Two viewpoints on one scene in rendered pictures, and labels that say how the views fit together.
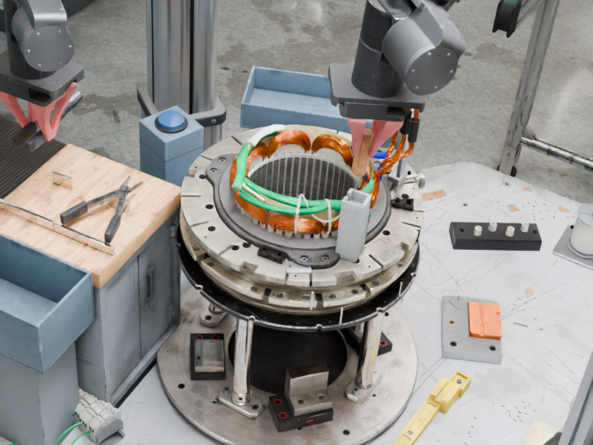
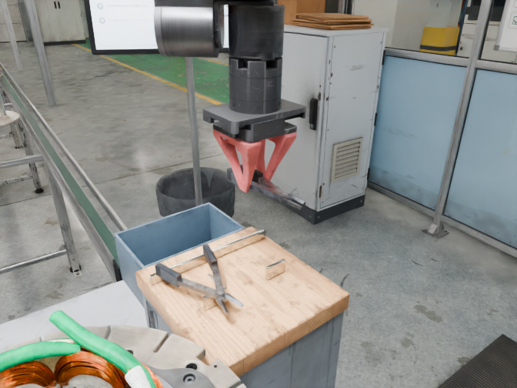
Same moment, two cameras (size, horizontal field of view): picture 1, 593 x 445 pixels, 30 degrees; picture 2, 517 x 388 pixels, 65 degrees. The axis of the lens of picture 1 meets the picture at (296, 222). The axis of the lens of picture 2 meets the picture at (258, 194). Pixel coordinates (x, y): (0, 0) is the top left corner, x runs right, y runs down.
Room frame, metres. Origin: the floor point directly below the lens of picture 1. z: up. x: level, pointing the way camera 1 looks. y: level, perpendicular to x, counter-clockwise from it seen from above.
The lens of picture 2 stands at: (1.32, -0.06, 1.39)
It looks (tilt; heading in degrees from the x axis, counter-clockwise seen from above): 26 degrees down; 119
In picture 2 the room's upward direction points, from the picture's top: straight up
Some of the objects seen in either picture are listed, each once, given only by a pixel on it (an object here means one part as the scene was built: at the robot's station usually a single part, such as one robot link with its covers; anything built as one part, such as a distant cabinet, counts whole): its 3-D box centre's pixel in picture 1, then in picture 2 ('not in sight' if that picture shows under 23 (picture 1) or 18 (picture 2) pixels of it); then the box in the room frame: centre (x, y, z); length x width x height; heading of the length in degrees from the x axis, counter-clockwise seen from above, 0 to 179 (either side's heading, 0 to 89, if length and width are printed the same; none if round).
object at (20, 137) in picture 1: (24, 134); (251, 174); (1.09, 0.35, 1.18); 0.04 x 0.01 x 0.02; 157
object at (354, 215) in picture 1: (354, 225); not in sight; (1.03, -0.07, 1.14); 0.03 x 0.03 x 0.09; 70
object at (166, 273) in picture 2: (112, 228); (168, 274); (1.04, 0.23, 1.09); 0.04 x 0.01 x 0.02; 172
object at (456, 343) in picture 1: (471, 327); not in sight; (1.21, -0.29, 0.79); 0.12 x 0.09 x 0.02; 178
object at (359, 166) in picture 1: (362, 152); not in sight; (1.02, -0.07, 1.25); 0.02 x 0.02 x 0.06
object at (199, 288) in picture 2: (121, 203); (200, 289); (1.09, 0.23, 1.09); 0.06 x 0.01 x 0.01; 1
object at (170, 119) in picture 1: (171, 119); not in sight; (1.34, 0.20, 1.04); 0.04 x 0.04 x 0.01
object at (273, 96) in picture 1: (319, 168); not in sight; (1.41, -0.03, 0.92); 0.25 x 0.11 x 0.28; 85
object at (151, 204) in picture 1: (83, 211); (238, 289); (1.10, 0.28, 1.05); 0.20 x 0.19 x 0.02; 156
